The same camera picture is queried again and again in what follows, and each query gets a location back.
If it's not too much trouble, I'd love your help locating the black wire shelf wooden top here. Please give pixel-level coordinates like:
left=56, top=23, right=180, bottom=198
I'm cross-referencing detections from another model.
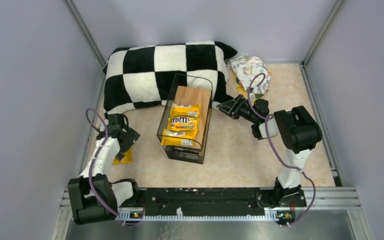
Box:
left=156, top=73, right=214, bottom=164

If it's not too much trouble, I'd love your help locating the yellow candy bag on shelf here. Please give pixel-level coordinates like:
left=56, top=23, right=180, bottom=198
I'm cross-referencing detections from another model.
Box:
left=161, top=129, right=197, bottom=147

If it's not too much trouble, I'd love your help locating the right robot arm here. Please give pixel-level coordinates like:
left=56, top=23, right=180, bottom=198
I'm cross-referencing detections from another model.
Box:
left=217, top=95, right=323, bottom=208

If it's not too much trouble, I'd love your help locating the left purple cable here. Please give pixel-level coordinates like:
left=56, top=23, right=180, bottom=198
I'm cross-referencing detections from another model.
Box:
left=85, top=107, right=140, bottom=227

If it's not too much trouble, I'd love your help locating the black white checkered pillow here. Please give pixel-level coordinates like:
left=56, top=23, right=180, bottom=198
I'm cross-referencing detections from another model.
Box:
left=102, top=40, right=238, bottom=115

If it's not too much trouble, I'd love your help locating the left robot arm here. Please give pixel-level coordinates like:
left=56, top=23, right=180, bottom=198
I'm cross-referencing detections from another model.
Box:
left=67, top=113, right=140, bottom=225

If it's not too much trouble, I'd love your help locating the yellow peanut M&M bag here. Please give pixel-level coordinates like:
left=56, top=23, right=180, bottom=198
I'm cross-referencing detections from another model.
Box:
left=167, top=116, right=200, bottom=132

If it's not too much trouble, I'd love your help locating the patterned white cloth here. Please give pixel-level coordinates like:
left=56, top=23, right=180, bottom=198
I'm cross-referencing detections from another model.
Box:
left=227, top=54, right=269, bottom=86

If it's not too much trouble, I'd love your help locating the yellow candy bag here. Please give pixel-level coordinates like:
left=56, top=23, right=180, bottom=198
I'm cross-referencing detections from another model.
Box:
left=112, top=148, right=133, bottom=165
left=170, top=103, right=201, bottom=118
left=161, top=129, right=197, bottom=147

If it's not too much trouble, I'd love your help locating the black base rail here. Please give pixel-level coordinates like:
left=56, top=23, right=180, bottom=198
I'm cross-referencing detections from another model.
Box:
left=112, top=187, right=307, bottom=226

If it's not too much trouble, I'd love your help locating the yellow candy bag back side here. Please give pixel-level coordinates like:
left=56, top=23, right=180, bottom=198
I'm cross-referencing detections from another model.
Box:
left=170, top=103, right=201, bottom=118

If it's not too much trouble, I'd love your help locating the yellow cloth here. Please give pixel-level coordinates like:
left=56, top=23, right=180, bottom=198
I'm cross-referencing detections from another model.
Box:
left=231, top=70, right=272, bottom=101

